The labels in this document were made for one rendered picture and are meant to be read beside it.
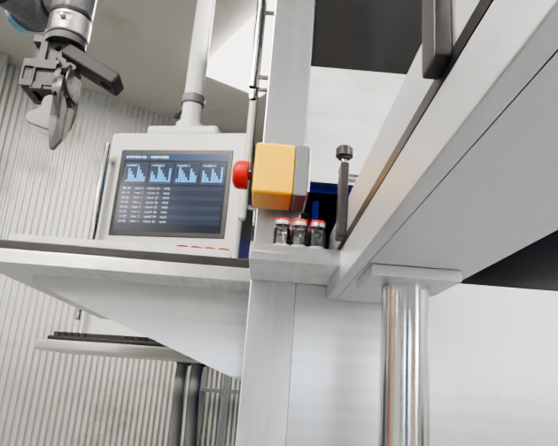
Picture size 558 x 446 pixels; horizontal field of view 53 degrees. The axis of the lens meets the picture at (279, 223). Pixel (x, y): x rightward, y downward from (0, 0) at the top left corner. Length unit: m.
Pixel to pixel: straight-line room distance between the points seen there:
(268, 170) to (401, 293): 0.26
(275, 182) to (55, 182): 4.60
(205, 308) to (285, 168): 0.27
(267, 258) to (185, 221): 1.22
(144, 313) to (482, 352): 0.50
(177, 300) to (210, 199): 1.00
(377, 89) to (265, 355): 0.44
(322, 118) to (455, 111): 0.60
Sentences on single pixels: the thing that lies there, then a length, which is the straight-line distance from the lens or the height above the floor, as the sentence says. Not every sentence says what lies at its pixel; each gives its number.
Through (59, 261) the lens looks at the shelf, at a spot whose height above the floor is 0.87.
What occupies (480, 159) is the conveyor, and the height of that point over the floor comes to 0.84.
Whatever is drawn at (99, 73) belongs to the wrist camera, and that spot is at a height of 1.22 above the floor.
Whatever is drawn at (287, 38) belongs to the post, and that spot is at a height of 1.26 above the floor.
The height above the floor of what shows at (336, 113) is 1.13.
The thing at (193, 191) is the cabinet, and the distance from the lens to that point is 1.90.
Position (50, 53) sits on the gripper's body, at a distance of 1.13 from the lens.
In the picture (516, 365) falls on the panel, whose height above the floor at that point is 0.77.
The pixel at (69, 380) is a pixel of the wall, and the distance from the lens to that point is 5.12.
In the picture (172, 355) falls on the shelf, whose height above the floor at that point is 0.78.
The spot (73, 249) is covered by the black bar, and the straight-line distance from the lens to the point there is 0.89.
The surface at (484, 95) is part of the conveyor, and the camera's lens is 0.26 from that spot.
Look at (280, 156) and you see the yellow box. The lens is 0.75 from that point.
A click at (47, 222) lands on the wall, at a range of 5.18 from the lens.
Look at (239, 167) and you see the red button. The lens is 0.76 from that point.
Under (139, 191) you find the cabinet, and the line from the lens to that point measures 1.97.
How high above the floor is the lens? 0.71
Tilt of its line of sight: 17 degrees up
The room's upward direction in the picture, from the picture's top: 4 degrees clockwise
